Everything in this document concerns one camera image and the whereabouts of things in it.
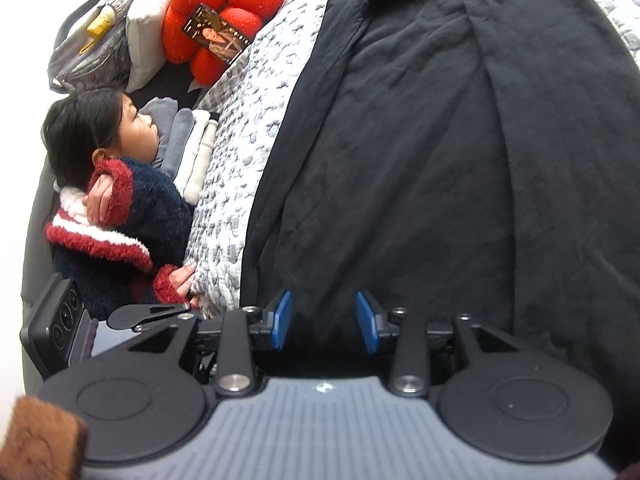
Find grey bag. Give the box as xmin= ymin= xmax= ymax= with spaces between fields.
xmin=48 ymin=0 xmax=166 ymax=93

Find yellow bottle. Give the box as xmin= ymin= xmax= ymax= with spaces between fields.
xmin=80 ymin=4 xmax=117 ymax=53

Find black pants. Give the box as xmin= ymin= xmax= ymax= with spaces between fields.
xmin=240 ymin=0 xmax=640 ymax=391

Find smartphone showing video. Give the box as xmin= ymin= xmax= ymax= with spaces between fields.
xmin=181 ymin=3 xmax=251 ymax=66

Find grey checked blanket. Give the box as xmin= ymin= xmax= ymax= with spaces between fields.
xmin=182 ymin=0 xmax=640 ymax=318

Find white pillow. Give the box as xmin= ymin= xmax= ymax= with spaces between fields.
xmin=125 ymin=0 xmax=193 ymax=93

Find red flower cushion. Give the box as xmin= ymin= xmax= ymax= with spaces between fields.
xmin=162 ymin=0 xmax=293 ymax=86

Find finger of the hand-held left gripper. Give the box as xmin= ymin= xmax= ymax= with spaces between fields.
xmin=106 ymin=302 xmax=196 ymax=333

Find grey folded clothes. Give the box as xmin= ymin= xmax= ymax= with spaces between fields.
xmin=140 ymin=96 xmax=196 ymax=181

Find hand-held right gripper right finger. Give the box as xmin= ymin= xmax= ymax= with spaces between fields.
xmin=354 ymin=290 xmax=506 ymax=396

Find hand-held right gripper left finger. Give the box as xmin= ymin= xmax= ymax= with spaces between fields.
xmin=129 ymin=290 xmax=293 ymax=396

